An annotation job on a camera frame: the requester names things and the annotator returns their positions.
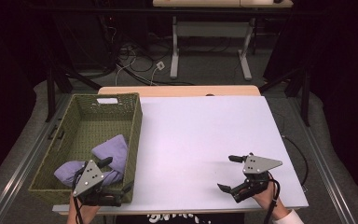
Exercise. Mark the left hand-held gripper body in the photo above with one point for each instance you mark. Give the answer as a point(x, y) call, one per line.
point(88, 180)

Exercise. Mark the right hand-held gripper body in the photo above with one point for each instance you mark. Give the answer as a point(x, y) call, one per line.
point(256, 177)

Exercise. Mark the purple knotted garment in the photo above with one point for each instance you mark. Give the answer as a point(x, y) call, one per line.
point(112, 149)

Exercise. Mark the green woven basket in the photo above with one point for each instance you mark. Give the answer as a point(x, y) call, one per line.
point(84, 124)

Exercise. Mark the person's right hand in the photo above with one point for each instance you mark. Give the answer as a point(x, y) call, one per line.
point(267, 197)

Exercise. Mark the person's left hand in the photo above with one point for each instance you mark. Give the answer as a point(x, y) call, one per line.
point(85, 213)

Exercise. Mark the white table sheet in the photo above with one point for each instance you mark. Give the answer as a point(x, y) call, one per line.
point(199, 140)

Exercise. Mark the person's black printed shirt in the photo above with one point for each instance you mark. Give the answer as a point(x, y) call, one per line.
point(180, 218)

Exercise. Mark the black metal stand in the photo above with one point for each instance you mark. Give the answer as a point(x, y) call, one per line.
point(51, 96)
point(305, 96)

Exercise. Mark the white power adapter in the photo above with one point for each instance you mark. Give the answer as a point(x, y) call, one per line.
point(160, 65)

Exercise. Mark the wooden desk with white legs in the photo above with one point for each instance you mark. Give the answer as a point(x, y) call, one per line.
point(211, 29)

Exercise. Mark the aluminium rail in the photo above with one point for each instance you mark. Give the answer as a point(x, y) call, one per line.
point(323, 165)
point(21, 165)

